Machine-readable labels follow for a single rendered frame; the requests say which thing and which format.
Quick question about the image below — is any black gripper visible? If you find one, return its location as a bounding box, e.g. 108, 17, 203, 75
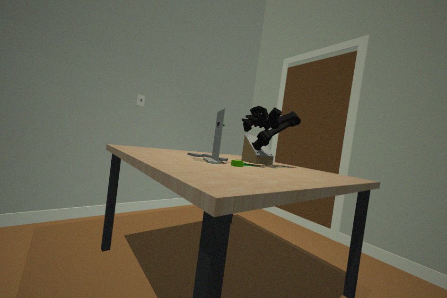
242, 108, 268, 132

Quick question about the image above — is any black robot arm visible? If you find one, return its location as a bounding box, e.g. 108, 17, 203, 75
250, 106, 301, 150

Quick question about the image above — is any grey panel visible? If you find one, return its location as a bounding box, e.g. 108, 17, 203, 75
203, 108, 225, 164

